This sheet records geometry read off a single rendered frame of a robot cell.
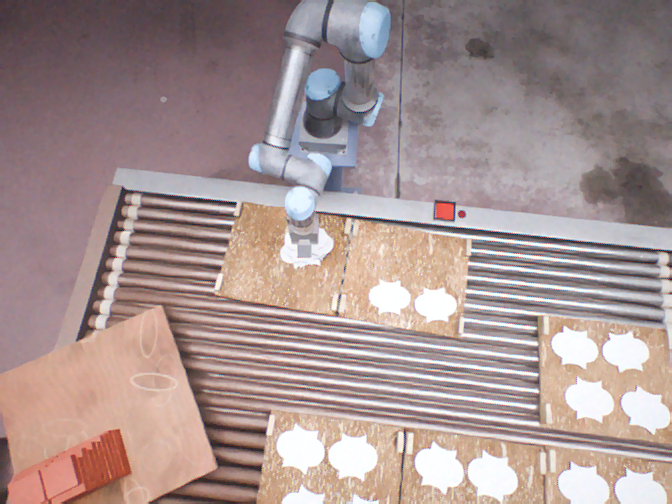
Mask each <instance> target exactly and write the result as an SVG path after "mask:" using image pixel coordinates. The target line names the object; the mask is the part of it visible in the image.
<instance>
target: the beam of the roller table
mask: <svg viewBox="0 0 672 504"><path fill-rule="evenodd" d="M113 184H116V185H123V186H124V187H125V188H126V189H127V190H128V191H129V193H130V194H134V193H138V194H144V195H148V196H157V197H166V198H175V199H185V200H194V201H203V202H212V203H221V204H230V205H237V202H238V201H244V202H250V203H256V204H263V205H270V206H276V207H282V208H285V198H286V195H287V194H288V192H290V191H291V190H292V189H294V188H293V187H284V186H275V184H266V183H256V182H247V181H238V180H229V179H220V178H210V177H201V176H192V175H183V174H173V173H164V172H155V171H146V170H136V169H127V168H117V172H116V175H115V178H114V181H113ZM433 207H434V203H431V202H422V201H413V200H403V199H394V198H385V197H376V196H367V195H357V194H348V193H339V192H330V191H323V192H322V194H321V197H320V200H319V202H318V204H317V207H316V209H315V213H320V214H327V215H333V216H339V217H348V218H356V219H366V220H375V221H384V222H393V223H402V224H412V225H421V226H429V227H438V228H447V229H457V230H466V231H475V232H484V233H494V235H502V236H511V237H520V238H530V239H539V240H548V241H558V242H567V243H575V244H585V245H594V246H603V247H613V248H622V249H632V250H640V251H650V252H655V251H659V252H665V253H668V254H670V253H672V228H664V227H655V226H645V225H636V224H626V223H617V222H608V221H598V220H589V219H580V218H570V217H561V216H552V215H542V214H533V213H524V212H514V211H505V210H496V209H486V208H477V207H468V206H459V205H456V221H455V222H454V223H452V222H443V221H434V220H433ZM460 210H464V211H465V212H466V214H467V215H466V217H465V218H460V217H459V216H458V212H459V211H460Z"/></svg>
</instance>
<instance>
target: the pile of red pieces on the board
mask: <svg viewBox="0 0 672 504"><path fill-rule="evenodd" d="M129 474H131V469H130V465H129V461H128V458H127V454H126V451H125V447H124V444H123V439H122V436H121V432H120V429H119V428H118V429H113V430H107V431H104V432H102V433H100V434H98V436H96V437H94V438H91V439H89V440H87V441H85V442H83V443H80V444H78V445H76V446H73V447H71V448H69V449H67V450H65V451H63V452H61V453H59V454H57V455H55V456H53V457H51V458H49V459H46V460H44V461H42V462H40V463H37V464H34V465H32V466H30V467H28V468H26V470H24V471H21V472H20V474H17V475H15V476H14V478H13V481H11V482H10V484H8V489H9V494H10V499H11V503H12V504H70V503H72V502H73V501H75V500H77V499H79V498H81V497H83V496H85V495H87V494H89V493H91V492H93V491H96V490H99V489H101V488H103V486H105V485H107V484H109V483H111V482H113V481H115V480H119V479H121V478H123V477H125V476H127V475H129Z"/></svg>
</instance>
